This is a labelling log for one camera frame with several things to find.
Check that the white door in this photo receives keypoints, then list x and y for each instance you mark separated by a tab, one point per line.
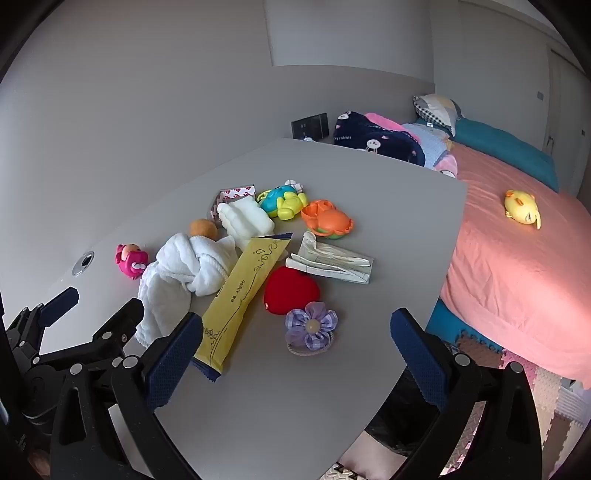
565	101

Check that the red patterned small box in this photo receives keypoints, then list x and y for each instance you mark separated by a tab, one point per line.
234	194

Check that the checked pillow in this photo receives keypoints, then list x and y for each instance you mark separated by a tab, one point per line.
436	110

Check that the black plastic bag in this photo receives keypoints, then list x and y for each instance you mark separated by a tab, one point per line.
395	420

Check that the yellow duck plush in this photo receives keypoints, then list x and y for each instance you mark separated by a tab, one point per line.
521	207

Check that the light blue blanket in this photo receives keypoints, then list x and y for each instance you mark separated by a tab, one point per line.
431	143

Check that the yellow snack packet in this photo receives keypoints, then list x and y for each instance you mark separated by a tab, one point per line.
240	300

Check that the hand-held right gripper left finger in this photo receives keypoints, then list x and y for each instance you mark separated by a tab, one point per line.
178	353

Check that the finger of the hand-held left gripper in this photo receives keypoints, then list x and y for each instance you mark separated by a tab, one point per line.
124	318
62	299

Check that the pink white plush blanket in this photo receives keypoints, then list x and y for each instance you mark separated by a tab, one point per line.
448	166

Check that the navy printed blanket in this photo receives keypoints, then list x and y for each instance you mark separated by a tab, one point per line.
378	138

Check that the metal table grommet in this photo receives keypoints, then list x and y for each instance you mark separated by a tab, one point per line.
83	263

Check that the teal bed sheet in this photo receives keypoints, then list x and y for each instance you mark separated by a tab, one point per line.
503	152

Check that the blue yellow turtle toy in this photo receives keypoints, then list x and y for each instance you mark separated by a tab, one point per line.
282	202

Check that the white plush toy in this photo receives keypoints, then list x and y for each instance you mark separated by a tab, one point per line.
244	221

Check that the red heart plush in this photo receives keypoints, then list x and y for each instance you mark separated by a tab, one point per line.
291	290

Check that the foam floor mats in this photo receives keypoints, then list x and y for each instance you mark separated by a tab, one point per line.
480	355

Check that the brown plush toy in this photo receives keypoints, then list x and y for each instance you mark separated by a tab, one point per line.
203	228

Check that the white towel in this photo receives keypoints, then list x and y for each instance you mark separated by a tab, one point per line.
184	277

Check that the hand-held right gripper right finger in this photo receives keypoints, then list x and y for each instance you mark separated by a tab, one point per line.
415	357

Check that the pink monster toy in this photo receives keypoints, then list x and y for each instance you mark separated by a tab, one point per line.
130	261

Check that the black wall outlet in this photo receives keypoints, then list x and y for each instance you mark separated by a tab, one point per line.
310	125

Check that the orange crab toy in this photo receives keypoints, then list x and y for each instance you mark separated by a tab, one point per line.
327	220

